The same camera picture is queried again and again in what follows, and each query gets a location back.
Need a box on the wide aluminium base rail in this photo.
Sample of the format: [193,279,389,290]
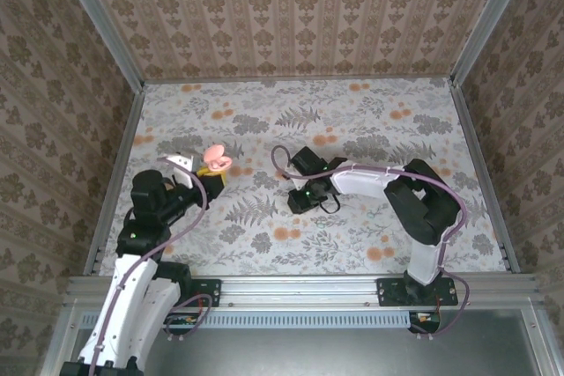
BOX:
[64,274,546,309]

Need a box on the pale slotted cable duct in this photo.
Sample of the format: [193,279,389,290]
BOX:
[81,311,413,330]

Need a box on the thin aluminium table rail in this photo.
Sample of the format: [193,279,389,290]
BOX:
[143,77,454,85]

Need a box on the grey metal base panel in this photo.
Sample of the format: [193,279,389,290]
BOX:
[70,308,537,376]

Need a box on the pink earbud charging case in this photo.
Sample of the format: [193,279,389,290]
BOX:
[203,144,234,173]

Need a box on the aluminium table side rail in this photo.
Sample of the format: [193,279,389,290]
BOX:
[82,80,147,276]
[448,78,522,274]

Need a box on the aluminium frame bar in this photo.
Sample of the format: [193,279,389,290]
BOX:
[41,305,85,376]
[522,307,553,376]

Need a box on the aluminium frame post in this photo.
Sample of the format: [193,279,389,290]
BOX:
[55,0,146,91]
[449,0,541,86]

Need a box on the thin black cable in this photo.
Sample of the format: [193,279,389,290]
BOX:
[317,196,341,215]

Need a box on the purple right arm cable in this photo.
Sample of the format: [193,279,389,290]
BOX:
[271,144,471,337]

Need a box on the small circuit board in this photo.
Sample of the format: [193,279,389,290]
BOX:
[166,314,200,335]
[408,310,442,334]

